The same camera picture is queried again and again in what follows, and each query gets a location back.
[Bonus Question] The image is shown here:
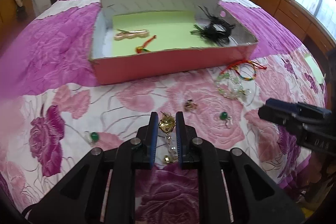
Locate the right hand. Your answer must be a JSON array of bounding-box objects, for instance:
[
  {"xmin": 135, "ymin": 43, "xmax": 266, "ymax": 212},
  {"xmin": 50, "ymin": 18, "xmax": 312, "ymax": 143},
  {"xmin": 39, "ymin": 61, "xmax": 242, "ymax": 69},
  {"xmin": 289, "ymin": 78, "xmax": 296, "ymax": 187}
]
[{"xmin": 309, "ymin": 152, "xmax": 335, "ymax": 202}]

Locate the green paper sheet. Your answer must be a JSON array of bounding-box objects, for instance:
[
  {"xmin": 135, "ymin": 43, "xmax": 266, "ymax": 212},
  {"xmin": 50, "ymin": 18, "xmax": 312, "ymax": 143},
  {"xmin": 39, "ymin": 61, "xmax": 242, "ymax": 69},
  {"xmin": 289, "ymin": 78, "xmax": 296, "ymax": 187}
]
[{"xmin": 304, "ymin": 53, "xmax": 325, "ymax": 84}]

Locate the black hanging bag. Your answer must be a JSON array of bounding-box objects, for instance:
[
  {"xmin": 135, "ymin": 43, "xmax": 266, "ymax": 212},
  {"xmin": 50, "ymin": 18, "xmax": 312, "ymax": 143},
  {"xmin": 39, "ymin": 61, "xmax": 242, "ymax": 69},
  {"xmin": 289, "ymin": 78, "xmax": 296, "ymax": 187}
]
[{"xmin": 16, "ymin": 6, "xmax": 28, "ymax": 22}]

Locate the rainbow braided bracelet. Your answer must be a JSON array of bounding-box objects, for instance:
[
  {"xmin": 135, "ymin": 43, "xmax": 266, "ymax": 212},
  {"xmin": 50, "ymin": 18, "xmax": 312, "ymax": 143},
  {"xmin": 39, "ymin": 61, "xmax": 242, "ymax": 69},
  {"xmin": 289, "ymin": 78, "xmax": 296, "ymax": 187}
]
[{"xmin": 220, "ymin": 58, "xmax": 268, "ymax": 81}]

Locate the small gold brooch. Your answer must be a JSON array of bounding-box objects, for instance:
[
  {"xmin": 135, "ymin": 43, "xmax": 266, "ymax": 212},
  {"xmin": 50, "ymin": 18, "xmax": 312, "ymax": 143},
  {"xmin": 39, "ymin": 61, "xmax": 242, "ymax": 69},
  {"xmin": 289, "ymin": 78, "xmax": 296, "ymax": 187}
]
[{"xmin": 183, "ymin": 100, "xmax": 198, "ymax": 112}]

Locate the black feather hair claw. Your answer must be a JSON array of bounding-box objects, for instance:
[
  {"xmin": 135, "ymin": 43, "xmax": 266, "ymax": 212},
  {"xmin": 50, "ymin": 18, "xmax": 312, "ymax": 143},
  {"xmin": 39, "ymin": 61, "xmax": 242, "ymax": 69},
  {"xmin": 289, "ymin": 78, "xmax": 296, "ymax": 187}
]
[{"xmin": 190, "ymin": 7, "xmax": 236, "ymax": 47}]

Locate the pink gold hair clip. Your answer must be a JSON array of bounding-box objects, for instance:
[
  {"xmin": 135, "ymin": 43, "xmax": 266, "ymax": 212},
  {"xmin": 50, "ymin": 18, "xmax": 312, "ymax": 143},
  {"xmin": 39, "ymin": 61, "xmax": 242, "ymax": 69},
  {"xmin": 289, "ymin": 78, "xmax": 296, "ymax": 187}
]
[{"xmin": 114, "ymin": 29, "xmax": 150, "ymax": 41}]

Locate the pale green bead bracelet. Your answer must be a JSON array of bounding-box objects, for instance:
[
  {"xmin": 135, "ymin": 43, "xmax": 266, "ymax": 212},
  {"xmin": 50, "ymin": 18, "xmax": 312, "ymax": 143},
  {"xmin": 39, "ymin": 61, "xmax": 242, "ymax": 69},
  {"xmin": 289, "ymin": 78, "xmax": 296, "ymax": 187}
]
[{"xmin": 215, "ymin": 73, "xmax": 252, "ymax": 100}]

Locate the pink cardboard box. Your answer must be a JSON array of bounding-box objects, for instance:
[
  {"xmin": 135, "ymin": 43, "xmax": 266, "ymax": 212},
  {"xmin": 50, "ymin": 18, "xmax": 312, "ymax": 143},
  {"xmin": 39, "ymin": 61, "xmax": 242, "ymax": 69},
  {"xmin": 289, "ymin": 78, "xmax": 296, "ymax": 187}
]
[{"xmin": 89, "ymin": 0, "xmax": 258, "ymax": 85}]

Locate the green felt sheet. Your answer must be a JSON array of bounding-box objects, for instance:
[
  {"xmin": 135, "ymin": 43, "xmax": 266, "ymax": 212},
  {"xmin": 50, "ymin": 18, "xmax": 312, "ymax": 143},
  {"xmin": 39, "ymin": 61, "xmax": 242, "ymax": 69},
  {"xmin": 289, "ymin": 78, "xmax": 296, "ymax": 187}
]
[{"xmin": 112, "ymin": 11, "xmax": 211, "ymax": 57}]

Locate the red braided tassel bracelet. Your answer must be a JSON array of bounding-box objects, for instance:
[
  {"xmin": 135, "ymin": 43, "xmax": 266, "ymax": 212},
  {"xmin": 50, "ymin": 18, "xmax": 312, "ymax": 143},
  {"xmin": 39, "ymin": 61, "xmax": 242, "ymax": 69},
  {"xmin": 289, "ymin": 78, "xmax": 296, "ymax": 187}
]
[{"xmin": 135, "ymin": 35, "xmax": 158, "ymax": 55}]

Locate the wooden low cabinet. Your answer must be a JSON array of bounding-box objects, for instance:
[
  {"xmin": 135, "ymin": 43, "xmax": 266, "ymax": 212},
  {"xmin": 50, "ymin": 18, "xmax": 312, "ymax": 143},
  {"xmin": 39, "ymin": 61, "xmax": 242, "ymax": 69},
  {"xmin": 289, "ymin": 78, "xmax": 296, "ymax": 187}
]
[{"xmin": 250, "ymin": 0, "xmax": 335, "ymax": 54}]

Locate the orange wooden wardrobe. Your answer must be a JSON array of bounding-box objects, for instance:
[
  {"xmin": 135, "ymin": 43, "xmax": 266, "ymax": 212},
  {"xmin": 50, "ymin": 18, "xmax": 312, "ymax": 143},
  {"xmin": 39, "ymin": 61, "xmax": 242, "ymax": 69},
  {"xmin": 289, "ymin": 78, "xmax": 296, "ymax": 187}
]
[{"xmin": 1, "ymin": 0, "xmax": 35, "ymax": 42}]

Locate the gold pearl drop earring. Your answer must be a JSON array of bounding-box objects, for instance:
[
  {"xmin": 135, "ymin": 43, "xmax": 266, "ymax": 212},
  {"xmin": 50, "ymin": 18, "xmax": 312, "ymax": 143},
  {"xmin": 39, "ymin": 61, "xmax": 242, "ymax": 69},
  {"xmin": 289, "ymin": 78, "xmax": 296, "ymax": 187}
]
[{"xmin": 158, "ymin": 112, "xmax": 178, "ymax": 164}]

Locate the pink floral bed quilt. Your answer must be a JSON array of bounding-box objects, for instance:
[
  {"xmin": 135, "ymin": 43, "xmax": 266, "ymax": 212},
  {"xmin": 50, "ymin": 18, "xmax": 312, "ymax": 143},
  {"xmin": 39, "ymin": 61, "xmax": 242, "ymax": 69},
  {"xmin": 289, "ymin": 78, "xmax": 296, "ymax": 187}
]
[{"xmin": 1, "ymin": 0, "xmax": 327, "ymax": 223}]

